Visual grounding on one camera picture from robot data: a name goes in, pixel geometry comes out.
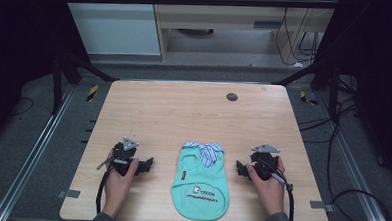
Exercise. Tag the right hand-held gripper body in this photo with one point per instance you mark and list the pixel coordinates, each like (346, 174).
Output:
(264, 162)

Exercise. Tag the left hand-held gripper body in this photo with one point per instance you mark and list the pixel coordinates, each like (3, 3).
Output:
(124, 154)

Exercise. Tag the person's left hand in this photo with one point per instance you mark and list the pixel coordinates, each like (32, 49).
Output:
(119, 187)

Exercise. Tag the person's right hand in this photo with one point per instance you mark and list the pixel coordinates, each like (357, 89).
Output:
(268, 193)

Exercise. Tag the mint green pet shirt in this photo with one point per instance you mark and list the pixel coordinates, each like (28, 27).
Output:
(199, 187)

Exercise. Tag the grey round table grommet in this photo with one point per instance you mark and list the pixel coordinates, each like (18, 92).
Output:
(232, 97)

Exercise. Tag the yellow black striped tape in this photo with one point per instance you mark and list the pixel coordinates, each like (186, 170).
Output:
(92, 93)
(307, 98)

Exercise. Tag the black metal stand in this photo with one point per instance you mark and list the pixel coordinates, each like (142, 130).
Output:
(60, 81)
(328, 86)

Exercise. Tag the white cabinet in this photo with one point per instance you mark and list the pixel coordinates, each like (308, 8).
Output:
(114, 23)

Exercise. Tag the light wooden desk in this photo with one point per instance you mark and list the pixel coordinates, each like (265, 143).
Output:
(228, 18)

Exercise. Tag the grey table bracket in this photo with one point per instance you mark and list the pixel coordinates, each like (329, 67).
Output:
(320, 205)
(68, 194)

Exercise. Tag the aluminium floor rail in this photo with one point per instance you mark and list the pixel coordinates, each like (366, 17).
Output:
(357, 184)
(32, 156)

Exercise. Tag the black horizontal frame bar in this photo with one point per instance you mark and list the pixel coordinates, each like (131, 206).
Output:
(195, 2)

